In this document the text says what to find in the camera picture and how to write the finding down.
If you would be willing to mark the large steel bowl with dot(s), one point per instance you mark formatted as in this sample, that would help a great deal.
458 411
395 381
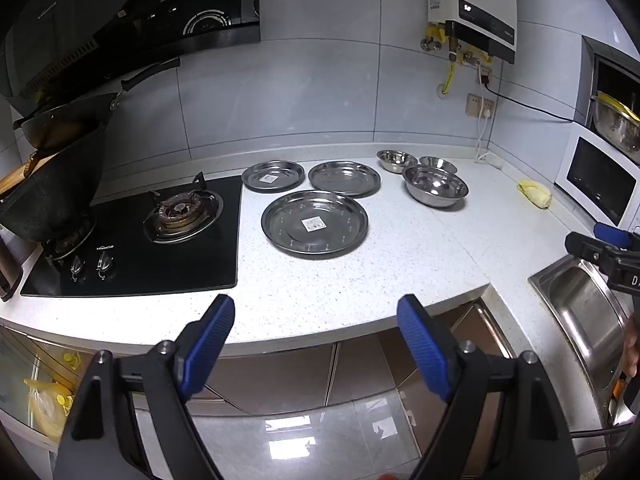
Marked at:
435 187

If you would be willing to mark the white microwave oven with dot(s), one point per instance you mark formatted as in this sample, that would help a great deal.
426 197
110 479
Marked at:
595 175

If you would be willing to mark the steel basin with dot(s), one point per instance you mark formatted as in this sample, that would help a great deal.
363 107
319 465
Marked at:
615 122

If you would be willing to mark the gas burner with grate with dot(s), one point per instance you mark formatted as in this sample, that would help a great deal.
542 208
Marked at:
180 212

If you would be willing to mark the small steel plate with label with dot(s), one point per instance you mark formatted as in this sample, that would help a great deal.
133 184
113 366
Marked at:
260 182

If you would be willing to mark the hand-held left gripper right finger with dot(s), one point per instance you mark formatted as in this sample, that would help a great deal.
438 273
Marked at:
425 355

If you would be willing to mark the large steel plate with label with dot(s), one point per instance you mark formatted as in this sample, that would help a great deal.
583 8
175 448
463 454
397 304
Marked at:
290 232

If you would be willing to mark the small plain steel plate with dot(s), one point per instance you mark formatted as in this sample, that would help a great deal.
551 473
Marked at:
345 178

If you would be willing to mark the steel kitchen sink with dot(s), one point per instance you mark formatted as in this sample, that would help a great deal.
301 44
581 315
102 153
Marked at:
585 310

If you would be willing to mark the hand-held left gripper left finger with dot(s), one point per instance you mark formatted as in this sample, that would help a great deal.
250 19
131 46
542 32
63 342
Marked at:
210 345

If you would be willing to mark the napa cabbage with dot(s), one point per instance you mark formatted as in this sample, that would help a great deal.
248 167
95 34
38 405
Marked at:
535 194

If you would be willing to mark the black cooking pot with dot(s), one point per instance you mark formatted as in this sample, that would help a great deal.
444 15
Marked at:
50 195

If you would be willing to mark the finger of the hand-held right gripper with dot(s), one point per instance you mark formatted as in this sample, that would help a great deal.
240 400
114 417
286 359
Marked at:
587 249
610 233

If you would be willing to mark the white power strip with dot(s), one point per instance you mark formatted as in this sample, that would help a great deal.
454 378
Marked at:
491 160

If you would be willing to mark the black range hood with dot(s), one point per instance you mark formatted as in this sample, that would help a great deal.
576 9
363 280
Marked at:
150 10

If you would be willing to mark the metal stove knob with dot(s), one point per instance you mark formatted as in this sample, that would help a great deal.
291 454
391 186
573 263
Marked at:
76 266
106 263

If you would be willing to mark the small steel bowl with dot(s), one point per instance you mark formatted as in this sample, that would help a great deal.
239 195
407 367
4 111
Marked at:
396 160
439 163

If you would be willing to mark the person's right hand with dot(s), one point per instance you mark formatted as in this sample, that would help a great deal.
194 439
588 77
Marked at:
633 347

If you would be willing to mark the beige wall socket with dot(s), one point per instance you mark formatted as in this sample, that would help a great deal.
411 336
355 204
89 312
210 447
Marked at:
480 106

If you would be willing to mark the black glass gas stove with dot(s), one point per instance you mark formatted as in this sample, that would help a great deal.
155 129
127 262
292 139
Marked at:
200 265

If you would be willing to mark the yellow plastic bag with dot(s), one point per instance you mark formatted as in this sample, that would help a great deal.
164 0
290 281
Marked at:
45 405

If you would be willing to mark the white wall socket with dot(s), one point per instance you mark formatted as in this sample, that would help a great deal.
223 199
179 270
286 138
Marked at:
484 76

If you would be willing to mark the metal pipe valve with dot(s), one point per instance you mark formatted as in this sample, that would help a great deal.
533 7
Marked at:
475 59
430 43

